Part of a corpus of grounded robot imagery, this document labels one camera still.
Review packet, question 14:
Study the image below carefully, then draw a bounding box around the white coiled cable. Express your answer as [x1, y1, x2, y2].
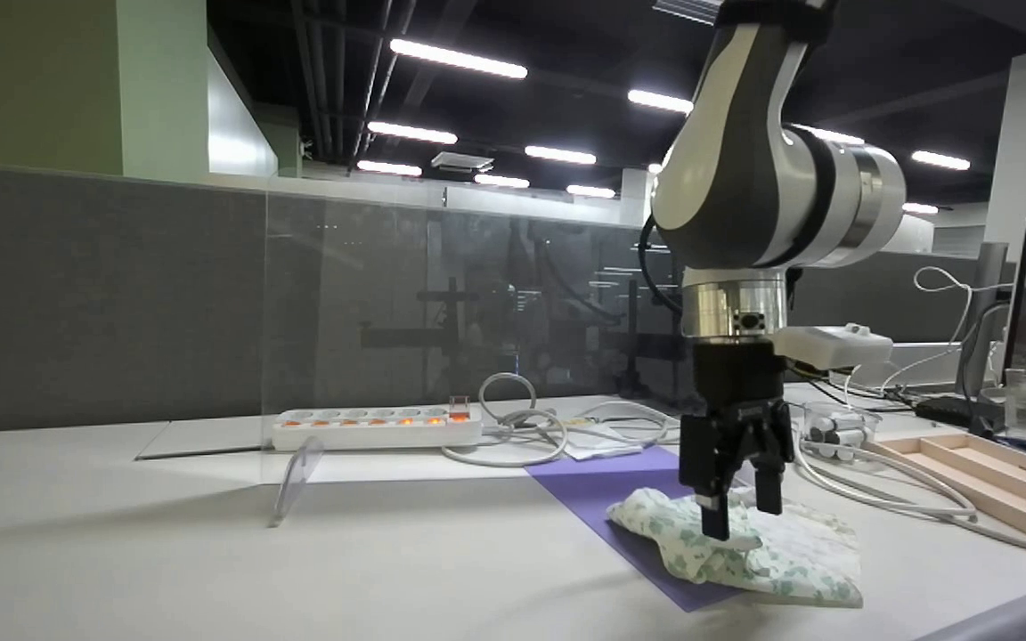
[437, 366, 684, 472]

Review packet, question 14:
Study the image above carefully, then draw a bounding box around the white power strip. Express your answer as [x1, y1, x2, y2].
[272, 403, 483, 457]

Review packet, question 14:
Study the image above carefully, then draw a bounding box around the purple flat mat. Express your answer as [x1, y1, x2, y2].
[524, 442, 755, 616]

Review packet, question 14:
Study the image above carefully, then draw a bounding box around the white power plug adapter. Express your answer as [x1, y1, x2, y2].
[806, 410, 884, 446]
[810, 434, 863, 466]

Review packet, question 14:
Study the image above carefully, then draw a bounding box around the green building pillar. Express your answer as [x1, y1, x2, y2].
[0, 0, 209, 183]

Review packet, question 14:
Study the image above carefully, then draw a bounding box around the light wooden tray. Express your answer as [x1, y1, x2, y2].
[874, 428, 1026, 549]

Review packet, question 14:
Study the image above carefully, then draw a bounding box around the grey desk partition wall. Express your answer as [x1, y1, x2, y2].
[0, 156, 696, 440]

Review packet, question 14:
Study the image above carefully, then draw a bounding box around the green floral white fabric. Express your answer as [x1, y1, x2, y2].
[603, 483, 866, 613]

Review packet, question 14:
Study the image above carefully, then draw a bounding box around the grey ceiling mounted box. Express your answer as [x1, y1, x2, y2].
[426, 146, 495, 183]

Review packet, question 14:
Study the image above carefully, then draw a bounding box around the clear glass panel with feet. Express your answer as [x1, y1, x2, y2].
[255, 194, 659, 535]

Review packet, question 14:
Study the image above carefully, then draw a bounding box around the white paper slip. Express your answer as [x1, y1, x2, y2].
[564, 434, 628, 466]

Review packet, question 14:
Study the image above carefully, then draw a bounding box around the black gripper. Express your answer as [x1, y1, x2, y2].
[678, 336, 801, 546]

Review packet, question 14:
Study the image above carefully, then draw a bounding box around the white box device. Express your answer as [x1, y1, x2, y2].
[772, 322, 897, 374]

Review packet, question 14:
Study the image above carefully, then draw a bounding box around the long thin white cable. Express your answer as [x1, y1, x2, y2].
[791, 442, 985, 530]

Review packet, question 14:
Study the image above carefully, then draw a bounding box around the grey monitor pole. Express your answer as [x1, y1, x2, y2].
[957, 239, 1014, 403]

